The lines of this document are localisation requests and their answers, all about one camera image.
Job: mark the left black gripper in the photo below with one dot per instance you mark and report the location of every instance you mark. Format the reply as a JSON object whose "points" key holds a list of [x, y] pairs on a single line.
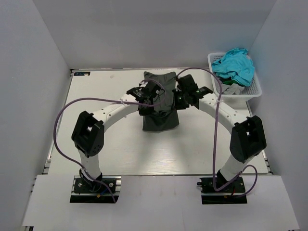
{"points": [[146, 106]]}

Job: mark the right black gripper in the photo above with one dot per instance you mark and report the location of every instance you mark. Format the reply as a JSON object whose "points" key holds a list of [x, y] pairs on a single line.
{"points": [[179, 101]]}

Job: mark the dark grey t shirt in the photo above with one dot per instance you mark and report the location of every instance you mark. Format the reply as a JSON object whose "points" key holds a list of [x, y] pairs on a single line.
{"points": [[164, 116]]}

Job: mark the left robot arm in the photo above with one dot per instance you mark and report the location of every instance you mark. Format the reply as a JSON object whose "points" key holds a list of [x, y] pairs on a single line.
{"points": [[88, 133]]}

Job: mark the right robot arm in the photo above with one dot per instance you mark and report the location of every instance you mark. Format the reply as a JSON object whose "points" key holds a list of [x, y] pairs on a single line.
{"points": [[247, 133]]}

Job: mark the green garment in basket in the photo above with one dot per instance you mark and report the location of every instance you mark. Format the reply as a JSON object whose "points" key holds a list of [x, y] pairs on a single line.
{"points": [[229, 81]]}

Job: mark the white grey garment in basket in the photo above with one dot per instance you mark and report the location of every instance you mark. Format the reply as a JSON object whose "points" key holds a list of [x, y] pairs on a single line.
{"points": [[233, 89]]}

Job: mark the dark label sticker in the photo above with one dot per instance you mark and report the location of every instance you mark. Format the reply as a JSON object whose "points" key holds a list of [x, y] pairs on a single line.
{"points": [[81, 74]]}

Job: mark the turquoise t shirt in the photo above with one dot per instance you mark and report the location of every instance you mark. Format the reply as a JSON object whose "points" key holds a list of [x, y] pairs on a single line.
{"points": [[236, 65]]}

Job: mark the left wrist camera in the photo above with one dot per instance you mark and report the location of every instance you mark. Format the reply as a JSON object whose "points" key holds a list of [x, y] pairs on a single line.
{"points": [[152, 89]]}

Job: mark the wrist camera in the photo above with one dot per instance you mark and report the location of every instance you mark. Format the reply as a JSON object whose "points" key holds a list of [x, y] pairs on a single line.
{"points": [[152, 89], [187, 84]]}

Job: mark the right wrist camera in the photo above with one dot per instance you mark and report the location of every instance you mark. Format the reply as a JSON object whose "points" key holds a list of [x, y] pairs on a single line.
{"points": [[187, 84]]}

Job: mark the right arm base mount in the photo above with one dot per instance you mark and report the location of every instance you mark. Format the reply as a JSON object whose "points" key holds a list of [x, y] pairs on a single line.
{"points": [[227, 196]]}

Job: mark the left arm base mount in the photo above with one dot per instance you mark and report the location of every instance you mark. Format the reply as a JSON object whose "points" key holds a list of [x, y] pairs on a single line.
{"points": [[81, 192]]}

